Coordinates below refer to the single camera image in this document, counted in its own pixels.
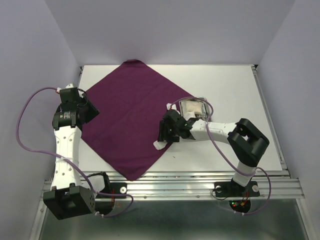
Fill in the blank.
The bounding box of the steel tray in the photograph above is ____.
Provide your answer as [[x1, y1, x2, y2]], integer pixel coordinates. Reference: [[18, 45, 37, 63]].
[[178, 97, 212, 122]]

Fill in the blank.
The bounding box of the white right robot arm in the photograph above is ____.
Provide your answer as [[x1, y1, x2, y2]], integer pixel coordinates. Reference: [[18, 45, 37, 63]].
[[153, 109, 270, 195]]

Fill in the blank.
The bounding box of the gauze pad large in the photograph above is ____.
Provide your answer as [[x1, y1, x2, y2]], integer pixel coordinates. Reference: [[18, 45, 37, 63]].
[[183, 111, 196, 121]]

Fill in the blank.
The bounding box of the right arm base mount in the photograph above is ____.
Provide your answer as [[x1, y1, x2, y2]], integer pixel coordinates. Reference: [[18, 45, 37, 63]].
[[211, 179, 260, 215]]

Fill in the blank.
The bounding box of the bag of cotton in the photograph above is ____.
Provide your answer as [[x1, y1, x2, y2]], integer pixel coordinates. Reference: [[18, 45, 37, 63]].
[[181, 100, 203, 116]]

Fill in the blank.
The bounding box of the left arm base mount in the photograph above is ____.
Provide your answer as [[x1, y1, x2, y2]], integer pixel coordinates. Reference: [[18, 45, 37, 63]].
[[87, 172, 128, 215]]

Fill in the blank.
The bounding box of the purple cloth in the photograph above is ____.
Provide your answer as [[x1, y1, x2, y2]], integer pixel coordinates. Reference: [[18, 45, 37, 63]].
[[79, 60, 189, 181]]

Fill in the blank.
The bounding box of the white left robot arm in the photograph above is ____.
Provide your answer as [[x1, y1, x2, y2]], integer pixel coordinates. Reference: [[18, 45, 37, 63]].
[[43, 86, 111, 220]]

